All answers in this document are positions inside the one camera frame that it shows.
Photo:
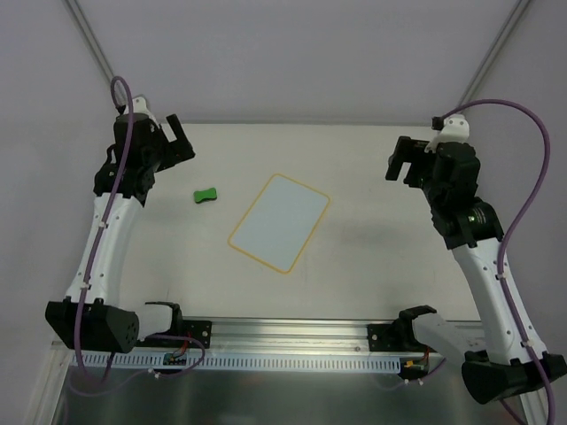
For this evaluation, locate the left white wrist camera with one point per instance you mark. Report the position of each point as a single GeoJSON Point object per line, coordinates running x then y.
{"type": "Point", "coordinates": [141, 105]}

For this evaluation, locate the white slotted cable duct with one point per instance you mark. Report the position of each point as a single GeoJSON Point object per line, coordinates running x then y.
{"type": "Point", "coordinates": [226, 361]}

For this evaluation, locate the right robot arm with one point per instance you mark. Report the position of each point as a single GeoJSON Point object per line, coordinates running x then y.
{"type": "Point", "coordinates": [512, 359]}

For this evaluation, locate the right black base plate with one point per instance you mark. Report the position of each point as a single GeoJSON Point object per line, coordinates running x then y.
{"type": "Point", "coordinates": [382, 337]}

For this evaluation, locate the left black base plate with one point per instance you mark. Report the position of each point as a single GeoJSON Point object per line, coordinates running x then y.
{"type": "Point", "coordinates": [200, 331]}

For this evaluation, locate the aluminium mounting rail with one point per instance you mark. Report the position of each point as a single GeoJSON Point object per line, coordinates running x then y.
{"type": "Point", "coordinates": [288, 332]}

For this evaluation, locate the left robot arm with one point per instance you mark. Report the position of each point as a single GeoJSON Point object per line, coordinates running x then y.
{"type": "Point", "coordinates": [120, 192]}

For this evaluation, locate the green whiteboard eraser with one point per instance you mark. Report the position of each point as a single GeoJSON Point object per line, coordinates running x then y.
{"type": "Point", "coordinates": [205, 195]}

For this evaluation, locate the left aluminium frame post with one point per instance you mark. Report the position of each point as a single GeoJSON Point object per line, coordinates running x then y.
{"type": "Point", "coordinates": [87, 34]}

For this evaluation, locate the aluminium frame post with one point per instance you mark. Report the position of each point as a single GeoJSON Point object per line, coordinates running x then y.
{"type": "Point", "coordinates": [87, 34]}
{"type": "Point", "coordinates": [497, 46]}

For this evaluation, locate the right aluminium frame post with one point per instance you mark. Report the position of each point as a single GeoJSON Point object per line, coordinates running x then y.
{"type": "Point", "coordinates": [497, 46]}

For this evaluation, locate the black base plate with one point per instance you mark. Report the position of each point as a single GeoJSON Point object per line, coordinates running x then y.
{"type": "Point", "coordinates": [382, 337]}
{"type": "Point", "coordinates": [200, 331]}

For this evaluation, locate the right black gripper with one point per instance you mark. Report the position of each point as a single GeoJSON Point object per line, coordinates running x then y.
{"type": "Point", "coordinates": [408, 156]}

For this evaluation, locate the yellow-framed small whiteboard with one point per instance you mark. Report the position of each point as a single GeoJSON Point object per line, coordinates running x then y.
{"type": "Point", "coordinates": [278, 225]}

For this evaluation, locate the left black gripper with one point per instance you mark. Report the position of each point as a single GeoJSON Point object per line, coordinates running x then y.
{"type": "Point", "coordinates": [173, 148]}

